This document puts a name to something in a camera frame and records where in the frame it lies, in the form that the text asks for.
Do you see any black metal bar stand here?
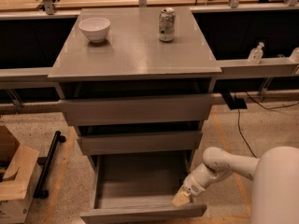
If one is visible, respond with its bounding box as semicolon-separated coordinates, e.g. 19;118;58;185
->
34;131;66;199

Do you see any clear sanitizer bottle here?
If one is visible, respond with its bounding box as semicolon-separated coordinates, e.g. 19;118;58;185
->
248;42;264;64

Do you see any grey middle drawer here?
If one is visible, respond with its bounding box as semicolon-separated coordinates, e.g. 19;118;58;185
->
78;131;202;155

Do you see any black floor cable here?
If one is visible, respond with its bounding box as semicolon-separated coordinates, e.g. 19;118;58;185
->
236;91;299;159

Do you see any black power box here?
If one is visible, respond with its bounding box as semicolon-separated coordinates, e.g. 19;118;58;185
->
221;91;247;110

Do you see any white ceramic bowl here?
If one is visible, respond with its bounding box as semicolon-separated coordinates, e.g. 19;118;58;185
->
78;17;110;43

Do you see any grey top drawer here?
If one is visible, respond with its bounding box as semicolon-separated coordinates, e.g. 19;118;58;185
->
59;94;214;126

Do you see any grey bottom drawer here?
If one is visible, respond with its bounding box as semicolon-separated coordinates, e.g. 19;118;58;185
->
81;151;206;224

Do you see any crumpled white soda can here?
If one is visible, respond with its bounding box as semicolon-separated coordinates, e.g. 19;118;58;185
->
159;7;176;42

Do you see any grey drawer cabinet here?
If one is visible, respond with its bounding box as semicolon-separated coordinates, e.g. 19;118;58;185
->
48;7;222;173

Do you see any open cardboard box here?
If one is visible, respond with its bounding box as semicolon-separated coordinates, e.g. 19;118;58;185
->
0;126;41;224

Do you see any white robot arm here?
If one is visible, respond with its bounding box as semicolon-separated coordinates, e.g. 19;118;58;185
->
172;147;299;224

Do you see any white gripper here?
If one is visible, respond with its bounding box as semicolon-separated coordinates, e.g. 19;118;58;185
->
172;163;232;207

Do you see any grey drawer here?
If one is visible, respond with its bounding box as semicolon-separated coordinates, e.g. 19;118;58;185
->
81;151;206;224
78;131;202;155
59;94;214;126

